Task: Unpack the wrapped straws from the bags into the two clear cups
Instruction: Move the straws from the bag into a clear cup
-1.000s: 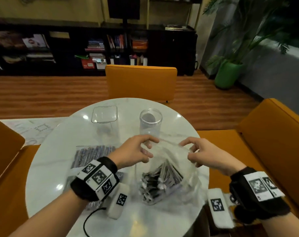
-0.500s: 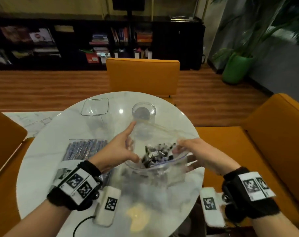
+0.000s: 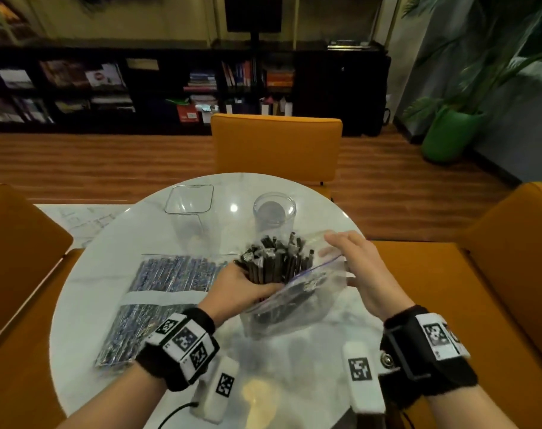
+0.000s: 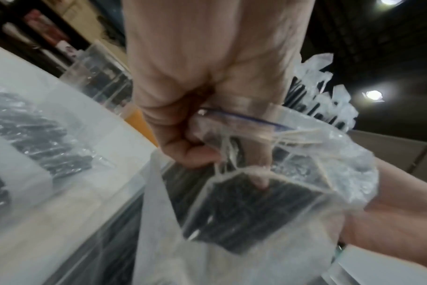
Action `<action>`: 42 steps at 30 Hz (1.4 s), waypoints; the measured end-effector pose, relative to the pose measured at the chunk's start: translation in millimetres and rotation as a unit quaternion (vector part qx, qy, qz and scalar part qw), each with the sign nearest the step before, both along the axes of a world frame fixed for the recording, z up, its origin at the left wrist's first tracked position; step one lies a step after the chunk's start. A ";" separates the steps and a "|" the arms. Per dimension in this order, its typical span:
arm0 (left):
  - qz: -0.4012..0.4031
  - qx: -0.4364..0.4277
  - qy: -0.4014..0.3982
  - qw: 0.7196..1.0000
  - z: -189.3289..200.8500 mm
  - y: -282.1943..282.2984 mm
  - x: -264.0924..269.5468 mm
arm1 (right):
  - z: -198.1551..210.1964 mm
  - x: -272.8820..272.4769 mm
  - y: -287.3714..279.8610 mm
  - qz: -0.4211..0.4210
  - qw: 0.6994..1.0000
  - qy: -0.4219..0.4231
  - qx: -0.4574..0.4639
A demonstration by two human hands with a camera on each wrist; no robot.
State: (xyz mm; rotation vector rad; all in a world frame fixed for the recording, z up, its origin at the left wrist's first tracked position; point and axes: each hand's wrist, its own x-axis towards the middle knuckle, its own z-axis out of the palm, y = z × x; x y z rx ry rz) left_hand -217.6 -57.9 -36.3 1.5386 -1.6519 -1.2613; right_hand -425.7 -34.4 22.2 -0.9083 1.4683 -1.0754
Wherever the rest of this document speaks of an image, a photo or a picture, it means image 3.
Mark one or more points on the person's left hand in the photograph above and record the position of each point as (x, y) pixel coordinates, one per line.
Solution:
(235, 292)

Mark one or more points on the person's right hand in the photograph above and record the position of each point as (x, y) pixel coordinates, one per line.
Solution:
(374, 277)

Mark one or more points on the bundle of black straws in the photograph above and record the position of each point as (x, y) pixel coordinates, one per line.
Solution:
(275, 263)

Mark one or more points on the clear zip bag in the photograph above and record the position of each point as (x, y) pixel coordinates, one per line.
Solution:
(315, 290)
(163, 299)

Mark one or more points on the round clear cup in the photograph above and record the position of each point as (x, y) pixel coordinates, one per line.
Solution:
(274, 214)

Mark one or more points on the square transparent container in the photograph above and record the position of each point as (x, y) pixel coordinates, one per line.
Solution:
(189, 205)

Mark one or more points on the person's right forearm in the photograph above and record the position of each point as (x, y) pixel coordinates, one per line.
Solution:
(468, 411)

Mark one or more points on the person's left forearm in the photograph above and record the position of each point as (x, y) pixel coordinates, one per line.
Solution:
(119, 406)

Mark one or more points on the left black marker wristband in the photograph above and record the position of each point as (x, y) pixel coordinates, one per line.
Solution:
(181, 348)

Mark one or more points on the black marker wristband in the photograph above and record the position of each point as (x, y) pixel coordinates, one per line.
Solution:
(181, 348)
(427, 352)

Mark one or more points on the right black marker wristband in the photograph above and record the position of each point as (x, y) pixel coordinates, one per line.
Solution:
(427, 352)

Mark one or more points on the orange upholstered chair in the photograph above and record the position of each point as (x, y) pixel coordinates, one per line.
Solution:
(499, 285)
(20, 254)
(275, 147)

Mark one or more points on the green plant pot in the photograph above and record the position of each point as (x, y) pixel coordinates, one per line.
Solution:
(450, 138)

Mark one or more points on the pale patterned rug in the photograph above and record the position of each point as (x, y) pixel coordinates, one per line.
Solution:
(83, 218)

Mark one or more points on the white storage box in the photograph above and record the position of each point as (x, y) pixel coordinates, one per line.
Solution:
(209, 113)

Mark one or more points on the red box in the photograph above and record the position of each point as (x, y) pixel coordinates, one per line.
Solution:
(188, 114)

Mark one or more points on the long black bookshelf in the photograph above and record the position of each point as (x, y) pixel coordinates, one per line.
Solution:
(342, 93)

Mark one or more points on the stack of flat books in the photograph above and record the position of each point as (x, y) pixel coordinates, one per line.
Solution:
(200, 82)

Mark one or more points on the row of upright books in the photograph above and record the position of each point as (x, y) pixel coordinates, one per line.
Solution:
(237, 75)

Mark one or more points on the stack of orange books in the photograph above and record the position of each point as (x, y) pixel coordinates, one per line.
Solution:
(280, 78)

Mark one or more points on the stack of dark books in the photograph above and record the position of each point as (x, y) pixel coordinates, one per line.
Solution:
(349, 45)

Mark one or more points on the green palm plant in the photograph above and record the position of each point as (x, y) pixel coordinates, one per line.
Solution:
(485, 62)

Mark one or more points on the magazine with face cover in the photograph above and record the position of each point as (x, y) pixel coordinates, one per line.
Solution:
(105, 76)

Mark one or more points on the black monitor on stand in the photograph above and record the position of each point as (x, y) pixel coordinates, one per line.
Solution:
(253, 13)

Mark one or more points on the white cover magazine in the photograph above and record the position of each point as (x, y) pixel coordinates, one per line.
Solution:
(15, 79)

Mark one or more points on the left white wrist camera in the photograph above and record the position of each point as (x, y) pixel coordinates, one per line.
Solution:
(222, 388)

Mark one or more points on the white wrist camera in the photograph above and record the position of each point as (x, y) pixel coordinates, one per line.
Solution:
(222, 388)
(362, 375)

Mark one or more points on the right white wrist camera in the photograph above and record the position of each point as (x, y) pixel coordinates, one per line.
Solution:
(362, 375)

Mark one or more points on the dark display shelf gold frame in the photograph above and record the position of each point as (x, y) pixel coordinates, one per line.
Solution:
(295, 22)

